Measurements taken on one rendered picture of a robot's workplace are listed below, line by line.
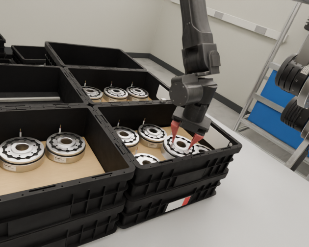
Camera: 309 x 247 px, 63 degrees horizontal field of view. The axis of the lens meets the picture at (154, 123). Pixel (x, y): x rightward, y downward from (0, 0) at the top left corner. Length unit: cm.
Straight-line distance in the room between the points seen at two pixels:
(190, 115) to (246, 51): 314
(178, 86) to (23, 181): 42
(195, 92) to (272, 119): 214
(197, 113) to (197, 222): 36
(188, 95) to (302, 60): 61
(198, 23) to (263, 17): 310
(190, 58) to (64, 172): 42
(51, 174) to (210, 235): 49
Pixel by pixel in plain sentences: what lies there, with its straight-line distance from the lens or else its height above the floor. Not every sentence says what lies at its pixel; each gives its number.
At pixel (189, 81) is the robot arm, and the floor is 112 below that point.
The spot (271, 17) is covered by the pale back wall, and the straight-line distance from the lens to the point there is 367.
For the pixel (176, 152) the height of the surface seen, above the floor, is 91.
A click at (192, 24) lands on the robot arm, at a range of 64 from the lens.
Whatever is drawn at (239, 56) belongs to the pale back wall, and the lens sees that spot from 380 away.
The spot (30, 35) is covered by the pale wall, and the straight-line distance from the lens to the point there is 383.
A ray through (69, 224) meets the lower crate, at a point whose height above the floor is 81.
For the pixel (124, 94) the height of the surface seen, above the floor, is 86.
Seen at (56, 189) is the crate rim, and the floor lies 93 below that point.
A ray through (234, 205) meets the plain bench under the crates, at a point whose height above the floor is 70.
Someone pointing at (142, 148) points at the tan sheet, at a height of 83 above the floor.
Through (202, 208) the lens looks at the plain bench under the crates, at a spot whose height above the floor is 70.
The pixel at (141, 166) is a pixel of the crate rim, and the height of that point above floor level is 93.
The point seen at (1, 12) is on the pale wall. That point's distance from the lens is 369.
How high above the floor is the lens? 130
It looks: 29 degrees down
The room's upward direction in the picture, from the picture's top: 17 degrees clockwise
